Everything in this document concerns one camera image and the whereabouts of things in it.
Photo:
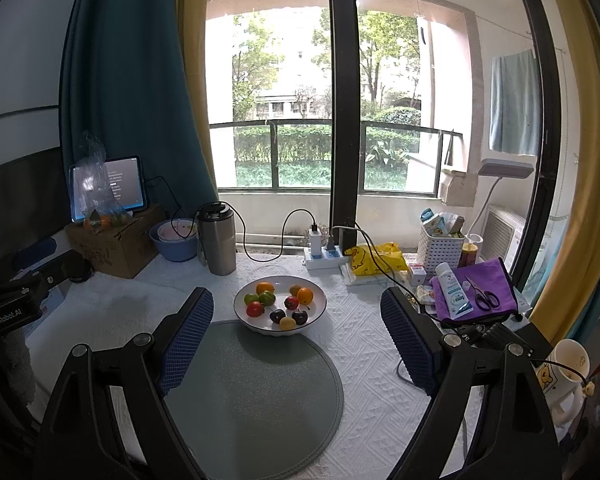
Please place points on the tablet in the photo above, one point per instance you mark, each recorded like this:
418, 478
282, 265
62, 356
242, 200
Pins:
125, 185

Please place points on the pink and white bowl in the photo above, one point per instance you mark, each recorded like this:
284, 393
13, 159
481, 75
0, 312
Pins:
176, 231

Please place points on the black scissors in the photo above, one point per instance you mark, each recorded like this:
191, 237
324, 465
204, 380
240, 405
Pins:
484, 300

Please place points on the red round fruit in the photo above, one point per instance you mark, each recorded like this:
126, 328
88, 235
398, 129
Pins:
291, 302
254, 309

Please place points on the white tube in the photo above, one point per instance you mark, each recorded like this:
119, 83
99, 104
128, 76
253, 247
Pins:
455, 292

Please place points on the balcony railing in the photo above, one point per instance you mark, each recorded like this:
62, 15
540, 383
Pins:
300, 122

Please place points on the white textured tablecloth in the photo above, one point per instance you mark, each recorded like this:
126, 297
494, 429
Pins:
360, 340

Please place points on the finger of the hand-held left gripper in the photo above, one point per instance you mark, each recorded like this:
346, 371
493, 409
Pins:
75, 270

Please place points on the yellow round fruit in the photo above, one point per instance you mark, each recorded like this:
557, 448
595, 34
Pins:
287, 324

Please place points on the yellow plastic bag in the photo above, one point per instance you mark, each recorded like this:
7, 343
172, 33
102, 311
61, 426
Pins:
370, 260

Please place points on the light blue towel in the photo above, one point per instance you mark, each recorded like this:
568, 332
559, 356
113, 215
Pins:
512, 105

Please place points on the blue oblong object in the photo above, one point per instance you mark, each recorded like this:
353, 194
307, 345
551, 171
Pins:
35, 251

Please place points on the dark purple plum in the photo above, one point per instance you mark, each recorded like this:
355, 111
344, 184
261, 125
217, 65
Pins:
277, 316
300, 317

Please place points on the orange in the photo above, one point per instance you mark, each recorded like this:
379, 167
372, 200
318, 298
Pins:
305, 295
265, 287

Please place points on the small green apple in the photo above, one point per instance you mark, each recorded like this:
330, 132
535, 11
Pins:
251, 298

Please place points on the white desk lamp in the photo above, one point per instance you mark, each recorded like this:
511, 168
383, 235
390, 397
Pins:
507, 167

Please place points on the white charger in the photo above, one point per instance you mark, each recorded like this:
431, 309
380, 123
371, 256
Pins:
315, 240

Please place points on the outdoor air conditioner unit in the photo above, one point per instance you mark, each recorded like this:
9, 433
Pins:
500, 232

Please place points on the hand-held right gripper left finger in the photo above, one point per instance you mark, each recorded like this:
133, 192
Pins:
190, 340

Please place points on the large green apple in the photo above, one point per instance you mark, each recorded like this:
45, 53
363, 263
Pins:
266, 299

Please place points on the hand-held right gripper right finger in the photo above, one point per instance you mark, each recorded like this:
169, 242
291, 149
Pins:
410, 345

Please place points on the white duck mug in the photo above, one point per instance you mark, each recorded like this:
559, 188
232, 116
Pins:
565, 375

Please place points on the white plate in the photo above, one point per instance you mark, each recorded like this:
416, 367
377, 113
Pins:
261, 327

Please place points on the round grey-green mat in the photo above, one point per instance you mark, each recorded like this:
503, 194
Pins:
260, 400

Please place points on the black charger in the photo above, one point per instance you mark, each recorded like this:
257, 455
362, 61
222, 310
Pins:
331, 244

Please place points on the clear plastic bag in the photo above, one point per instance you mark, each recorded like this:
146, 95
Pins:
95, 190

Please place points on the white woven basket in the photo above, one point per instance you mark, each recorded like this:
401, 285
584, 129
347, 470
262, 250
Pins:
437, 252

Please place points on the stainless steel tumbler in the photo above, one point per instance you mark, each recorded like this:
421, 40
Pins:
219, 247

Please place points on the purple cloth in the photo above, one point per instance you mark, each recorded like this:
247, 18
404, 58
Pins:
505, 280

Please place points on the small yellow bottle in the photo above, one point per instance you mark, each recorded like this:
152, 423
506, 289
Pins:
468, 254

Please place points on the cardboard box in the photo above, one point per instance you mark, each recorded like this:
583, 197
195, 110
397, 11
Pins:
115, 252

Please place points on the small yellow-orange fruit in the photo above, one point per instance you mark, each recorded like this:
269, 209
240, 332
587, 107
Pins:
295, 290

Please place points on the white tissue packet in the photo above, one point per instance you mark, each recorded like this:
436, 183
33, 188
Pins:
367, 281

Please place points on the dark window frame post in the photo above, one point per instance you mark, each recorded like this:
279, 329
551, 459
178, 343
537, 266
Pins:
342, 85

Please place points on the blue plastic bowl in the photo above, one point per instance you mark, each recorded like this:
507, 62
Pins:
172, 251

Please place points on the small blue-white carton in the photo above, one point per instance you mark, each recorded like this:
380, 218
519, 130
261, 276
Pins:
430, 221

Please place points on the teal curtain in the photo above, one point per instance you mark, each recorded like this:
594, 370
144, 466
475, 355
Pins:
125, 85

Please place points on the white power strip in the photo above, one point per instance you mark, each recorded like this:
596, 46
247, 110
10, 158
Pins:
325, 260

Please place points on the yellow curtain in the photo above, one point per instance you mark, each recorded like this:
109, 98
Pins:
580, 160

